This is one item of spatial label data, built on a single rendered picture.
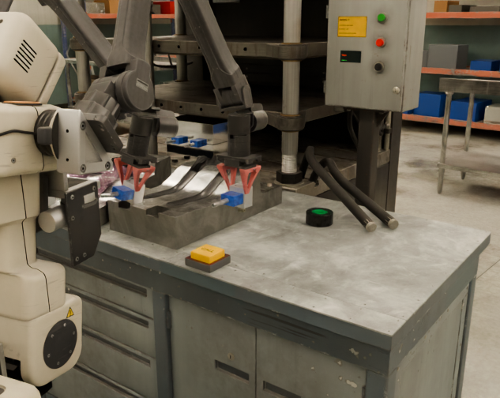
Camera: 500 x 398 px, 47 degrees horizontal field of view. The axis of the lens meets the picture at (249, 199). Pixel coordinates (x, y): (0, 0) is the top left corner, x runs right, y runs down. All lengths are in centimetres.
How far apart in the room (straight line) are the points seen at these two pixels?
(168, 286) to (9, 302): 47
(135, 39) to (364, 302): 71
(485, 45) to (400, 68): 609
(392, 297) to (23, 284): 76
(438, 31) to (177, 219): 708
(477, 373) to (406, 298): 135
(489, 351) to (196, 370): 153
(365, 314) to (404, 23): 111
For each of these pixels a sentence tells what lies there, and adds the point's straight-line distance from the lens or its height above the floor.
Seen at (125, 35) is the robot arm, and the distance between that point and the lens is 119.
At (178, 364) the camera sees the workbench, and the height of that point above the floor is 46.
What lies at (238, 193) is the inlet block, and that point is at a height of 95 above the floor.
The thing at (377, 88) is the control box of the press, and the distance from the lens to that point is 208.
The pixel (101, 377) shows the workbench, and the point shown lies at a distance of 202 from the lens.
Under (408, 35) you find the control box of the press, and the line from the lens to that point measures 204.
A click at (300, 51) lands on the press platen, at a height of 127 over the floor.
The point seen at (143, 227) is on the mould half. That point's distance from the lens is 159.
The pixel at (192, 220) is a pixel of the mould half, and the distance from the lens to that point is 155.
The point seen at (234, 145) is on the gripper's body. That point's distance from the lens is 146.
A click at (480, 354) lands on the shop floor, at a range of 276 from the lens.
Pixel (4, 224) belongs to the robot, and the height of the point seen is 101.
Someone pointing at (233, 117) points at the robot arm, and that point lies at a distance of 145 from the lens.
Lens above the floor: 137
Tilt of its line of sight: 17 degrees down
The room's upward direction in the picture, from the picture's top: straight up
